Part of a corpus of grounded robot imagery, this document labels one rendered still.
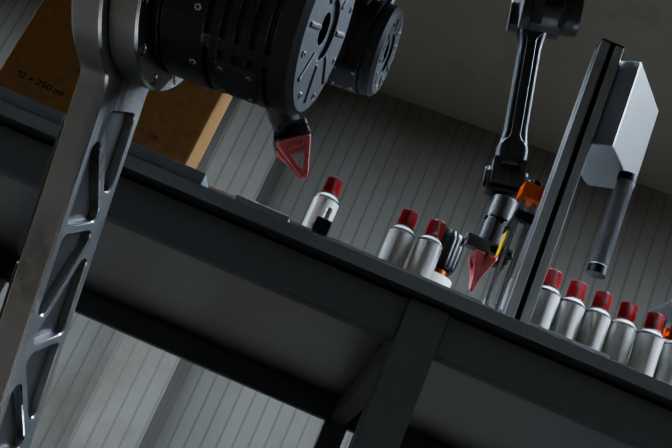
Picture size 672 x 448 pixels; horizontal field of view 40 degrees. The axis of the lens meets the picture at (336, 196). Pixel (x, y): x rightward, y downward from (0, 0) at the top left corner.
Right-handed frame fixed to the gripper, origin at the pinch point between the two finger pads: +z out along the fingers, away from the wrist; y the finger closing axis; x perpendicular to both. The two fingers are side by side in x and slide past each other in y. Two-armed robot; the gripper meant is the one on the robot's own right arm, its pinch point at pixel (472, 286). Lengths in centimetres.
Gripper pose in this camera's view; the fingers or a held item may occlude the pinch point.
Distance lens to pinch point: 186.0
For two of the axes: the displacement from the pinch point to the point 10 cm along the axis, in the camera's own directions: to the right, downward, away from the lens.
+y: -9.2, -4.0, 0.6
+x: 0.8, -3.2, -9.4
